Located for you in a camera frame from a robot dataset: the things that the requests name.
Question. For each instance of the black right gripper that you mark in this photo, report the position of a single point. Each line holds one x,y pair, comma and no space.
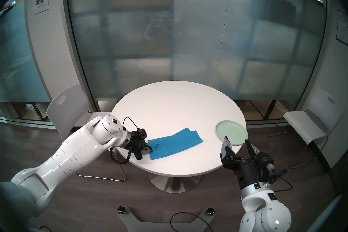
243,170

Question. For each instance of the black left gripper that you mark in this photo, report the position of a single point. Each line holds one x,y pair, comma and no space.
137,145

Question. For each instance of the blue microfiber napkin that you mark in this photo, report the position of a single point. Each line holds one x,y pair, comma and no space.
176,143

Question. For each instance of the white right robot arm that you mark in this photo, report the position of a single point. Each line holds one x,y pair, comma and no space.
261,212

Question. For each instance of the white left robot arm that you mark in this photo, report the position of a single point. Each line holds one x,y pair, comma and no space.
81,147

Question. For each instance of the pale green round plate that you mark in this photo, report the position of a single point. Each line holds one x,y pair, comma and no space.
233,129

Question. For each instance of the black star knob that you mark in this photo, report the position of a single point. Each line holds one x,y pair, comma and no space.
121,210
209,211

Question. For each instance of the white chair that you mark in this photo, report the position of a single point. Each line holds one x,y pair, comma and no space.
320,114
68,106

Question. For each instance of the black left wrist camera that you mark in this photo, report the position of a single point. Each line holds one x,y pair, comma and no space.
140,133

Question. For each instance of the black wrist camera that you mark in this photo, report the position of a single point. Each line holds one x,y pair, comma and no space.
266,162
140,133

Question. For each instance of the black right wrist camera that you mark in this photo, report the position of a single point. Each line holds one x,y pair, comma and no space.
266,162

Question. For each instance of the steel table pedestal base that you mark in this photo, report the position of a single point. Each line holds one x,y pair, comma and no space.
174,182

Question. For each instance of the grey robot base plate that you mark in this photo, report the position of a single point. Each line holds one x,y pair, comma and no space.
127,220

